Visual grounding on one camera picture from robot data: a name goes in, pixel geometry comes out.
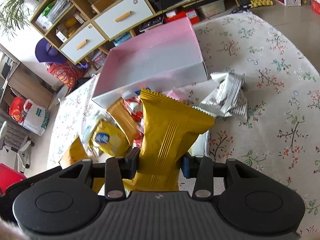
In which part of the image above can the pink snack pack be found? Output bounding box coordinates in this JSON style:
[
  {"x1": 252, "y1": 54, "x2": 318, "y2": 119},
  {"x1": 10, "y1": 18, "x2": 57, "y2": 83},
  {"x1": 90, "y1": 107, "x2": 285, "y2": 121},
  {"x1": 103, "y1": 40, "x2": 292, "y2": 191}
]
[{"x1": 166, "y1": 89, "x2": 191, "y2": 104}]

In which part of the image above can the red candy pack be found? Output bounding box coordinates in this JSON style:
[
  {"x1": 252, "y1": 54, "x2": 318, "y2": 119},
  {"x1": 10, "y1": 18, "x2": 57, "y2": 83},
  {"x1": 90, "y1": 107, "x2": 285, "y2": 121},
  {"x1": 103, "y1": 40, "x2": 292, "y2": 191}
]
[
  {"x1": 124, "y1": 96, "x2": 143, "y2": 122},
  {"x1": 132, "y1": 119, "x2": 144, "y2": 148}
]

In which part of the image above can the gold foil snack pack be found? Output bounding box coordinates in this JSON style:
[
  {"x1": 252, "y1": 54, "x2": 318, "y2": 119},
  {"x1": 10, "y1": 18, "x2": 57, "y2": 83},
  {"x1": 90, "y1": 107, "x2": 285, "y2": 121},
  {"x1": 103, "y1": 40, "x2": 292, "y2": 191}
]
[{"x1": 107, "y1": 97, "x2": 139, "y2": 146}]

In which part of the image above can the red gift bag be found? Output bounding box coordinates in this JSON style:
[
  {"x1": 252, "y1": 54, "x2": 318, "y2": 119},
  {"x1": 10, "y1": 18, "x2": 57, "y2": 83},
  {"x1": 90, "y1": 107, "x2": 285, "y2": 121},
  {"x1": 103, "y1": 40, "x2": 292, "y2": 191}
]
[{"x1": 47, "y1": 63, "x2": 86, "y2": 88}]

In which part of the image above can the yellow blue-logo cracker pack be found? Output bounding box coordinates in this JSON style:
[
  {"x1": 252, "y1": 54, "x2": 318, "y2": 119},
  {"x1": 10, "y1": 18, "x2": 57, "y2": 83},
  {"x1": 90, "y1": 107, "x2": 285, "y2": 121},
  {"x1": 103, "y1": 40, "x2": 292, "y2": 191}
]
[{"x1": 89, "y1": 119, "x2": 130, "y2": 156}]

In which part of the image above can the white shopping bag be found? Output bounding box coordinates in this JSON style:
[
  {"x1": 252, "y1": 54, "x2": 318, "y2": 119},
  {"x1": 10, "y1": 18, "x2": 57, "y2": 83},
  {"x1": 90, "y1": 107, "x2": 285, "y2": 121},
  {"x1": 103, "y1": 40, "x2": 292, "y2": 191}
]
[{"x1": 9, "y1": 97, "x2": 50, "y2": 136}]

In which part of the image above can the red candy pack lower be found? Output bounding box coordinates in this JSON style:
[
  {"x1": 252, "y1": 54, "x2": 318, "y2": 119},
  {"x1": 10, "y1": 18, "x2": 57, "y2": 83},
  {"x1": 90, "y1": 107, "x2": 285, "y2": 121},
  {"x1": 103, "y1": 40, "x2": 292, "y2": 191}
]
[{"x1": 132, "y1": 119, "x2": 144, "y2": 148}]

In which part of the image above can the floral tablecloth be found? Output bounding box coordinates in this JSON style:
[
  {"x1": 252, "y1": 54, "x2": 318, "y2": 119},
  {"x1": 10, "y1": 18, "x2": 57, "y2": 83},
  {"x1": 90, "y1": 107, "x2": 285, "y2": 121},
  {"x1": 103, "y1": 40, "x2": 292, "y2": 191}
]
[{"x1": 46, "y1": 11, "x2": 320, "y2": 235}]

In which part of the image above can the red box under cabinet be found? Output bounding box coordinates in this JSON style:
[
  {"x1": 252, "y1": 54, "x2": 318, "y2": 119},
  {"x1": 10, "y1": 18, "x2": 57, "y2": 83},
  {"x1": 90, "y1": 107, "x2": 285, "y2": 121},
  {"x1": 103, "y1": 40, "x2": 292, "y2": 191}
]
[{"x1": 165, "y1": 9, "x2": 200, "y2": 25}]

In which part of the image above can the red candy pack upper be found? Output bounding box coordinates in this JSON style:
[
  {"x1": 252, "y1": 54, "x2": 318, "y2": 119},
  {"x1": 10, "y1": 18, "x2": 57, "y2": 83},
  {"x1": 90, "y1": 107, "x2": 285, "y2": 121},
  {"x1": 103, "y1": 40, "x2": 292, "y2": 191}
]
[{"x1": 124, "y1": 96, "x2": 143, "y2": 122}]

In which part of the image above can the pink open cardboard box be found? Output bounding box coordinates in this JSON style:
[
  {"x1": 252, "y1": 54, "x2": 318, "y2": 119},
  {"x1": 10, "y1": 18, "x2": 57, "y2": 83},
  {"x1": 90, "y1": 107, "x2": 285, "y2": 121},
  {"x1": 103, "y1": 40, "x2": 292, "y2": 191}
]
[{"x1": 92, "y1": 17, "x2": 208, "y2": 108}]

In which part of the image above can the white nut pack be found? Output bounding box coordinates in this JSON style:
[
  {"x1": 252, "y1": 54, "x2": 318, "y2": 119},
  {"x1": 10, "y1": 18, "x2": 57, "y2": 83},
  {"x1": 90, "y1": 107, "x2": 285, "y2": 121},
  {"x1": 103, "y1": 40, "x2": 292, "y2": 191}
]
[
  {"x1": 188, "y1": 130, "x2": 210, "y2": 158},
  {"x1": 199, "y1": 72, "x2": 248, "y2": 121}
]

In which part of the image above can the wooden white drawer cabinet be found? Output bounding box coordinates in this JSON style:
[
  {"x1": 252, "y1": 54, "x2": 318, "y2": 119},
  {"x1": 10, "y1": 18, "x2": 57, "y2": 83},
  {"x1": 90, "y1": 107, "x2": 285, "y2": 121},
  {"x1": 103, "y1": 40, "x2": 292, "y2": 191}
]
[{"x1": 29, "y1": 0, "x2": 156, "y2": 71}]

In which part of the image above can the yellow snack bag with label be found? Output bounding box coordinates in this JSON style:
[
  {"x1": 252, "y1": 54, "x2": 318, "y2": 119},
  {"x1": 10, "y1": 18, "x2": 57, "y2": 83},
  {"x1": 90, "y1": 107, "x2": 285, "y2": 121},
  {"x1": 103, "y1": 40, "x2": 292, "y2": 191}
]
[{"x1": 58, "y1": 135, "x2": 106, "y2": 194}]

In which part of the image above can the plain yellow snack bag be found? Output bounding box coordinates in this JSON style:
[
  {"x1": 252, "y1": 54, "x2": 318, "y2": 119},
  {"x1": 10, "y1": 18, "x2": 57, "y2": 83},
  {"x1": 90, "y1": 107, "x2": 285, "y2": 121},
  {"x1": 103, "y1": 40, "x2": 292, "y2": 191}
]
[{"x1": 123, "y1": 89, "x2": 215, "y2": 191}]

